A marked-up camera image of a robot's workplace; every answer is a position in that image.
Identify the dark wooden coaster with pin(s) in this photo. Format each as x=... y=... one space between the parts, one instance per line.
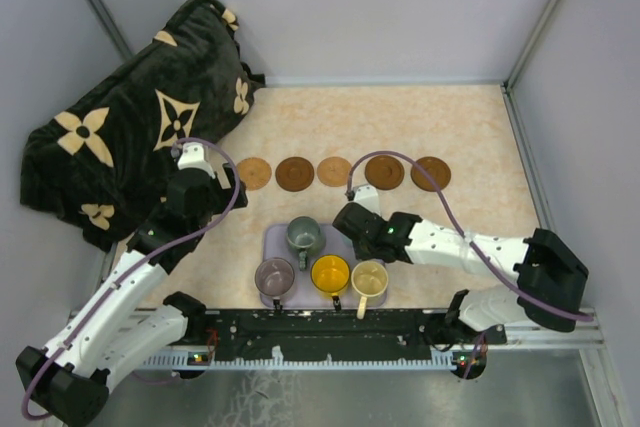
x=294 y=174
x=384 y=172
x=437 y=169

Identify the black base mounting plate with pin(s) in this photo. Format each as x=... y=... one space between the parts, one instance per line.
x=314 y=335

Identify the cream mug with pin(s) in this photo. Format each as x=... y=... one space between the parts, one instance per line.
x=369 y=280

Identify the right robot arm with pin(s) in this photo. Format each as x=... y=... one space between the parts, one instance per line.
x=540 y=278

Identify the woven rattan coaster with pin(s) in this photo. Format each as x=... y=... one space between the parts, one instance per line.
x=333 y=171
x=254 y=172

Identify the purple glass mug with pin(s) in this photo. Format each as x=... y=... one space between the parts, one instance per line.
x=275 y=281

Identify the grey green mug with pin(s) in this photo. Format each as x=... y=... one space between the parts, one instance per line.
x=305 y=238

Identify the white mug blue handle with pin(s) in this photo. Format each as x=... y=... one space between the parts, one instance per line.
x=348 y=242

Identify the black floral plush blanket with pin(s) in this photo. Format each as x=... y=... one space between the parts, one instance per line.
x=103 y=164

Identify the aluminium frame rail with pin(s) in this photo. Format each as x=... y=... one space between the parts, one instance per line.
x=519 y=336

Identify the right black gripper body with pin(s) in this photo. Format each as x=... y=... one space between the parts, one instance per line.
x=363 y=250

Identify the lavender plastic tray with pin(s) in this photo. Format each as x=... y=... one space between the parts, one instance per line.
x=305 y=296

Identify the yellow glass mug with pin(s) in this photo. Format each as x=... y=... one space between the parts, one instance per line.
x=330 y=275

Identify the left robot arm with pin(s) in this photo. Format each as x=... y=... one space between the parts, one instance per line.
x=73 y=374

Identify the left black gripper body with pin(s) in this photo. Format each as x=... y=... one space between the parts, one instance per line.
x=220 y=198

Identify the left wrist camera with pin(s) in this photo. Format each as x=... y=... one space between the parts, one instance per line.
x=195 y=155

